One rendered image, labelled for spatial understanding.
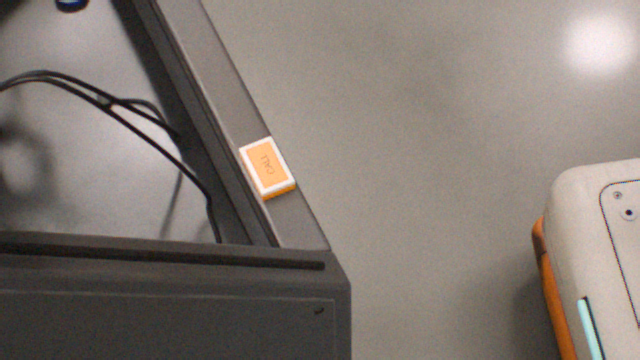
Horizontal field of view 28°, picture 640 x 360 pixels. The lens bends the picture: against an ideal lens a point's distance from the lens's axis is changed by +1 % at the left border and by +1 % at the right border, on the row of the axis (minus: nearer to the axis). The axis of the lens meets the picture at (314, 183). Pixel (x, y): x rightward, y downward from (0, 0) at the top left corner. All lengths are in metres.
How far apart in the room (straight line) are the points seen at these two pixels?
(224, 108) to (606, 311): 0.83
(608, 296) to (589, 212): 0.13
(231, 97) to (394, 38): 1.26
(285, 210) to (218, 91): 0.14
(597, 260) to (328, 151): 0.59
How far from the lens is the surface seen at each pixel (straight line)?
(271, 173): 1.04
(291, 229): 1.03
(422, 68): 2.30
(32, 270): 0.80
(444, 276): 2.08
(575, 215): 1.84
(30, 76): 1.05
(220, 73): 1.12
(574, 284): 1.83
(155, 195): 1.20
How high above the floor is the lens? 1.84
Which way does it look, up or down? 58 degrees down
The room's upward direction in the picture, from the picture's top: 3 degrees counter-clockwise
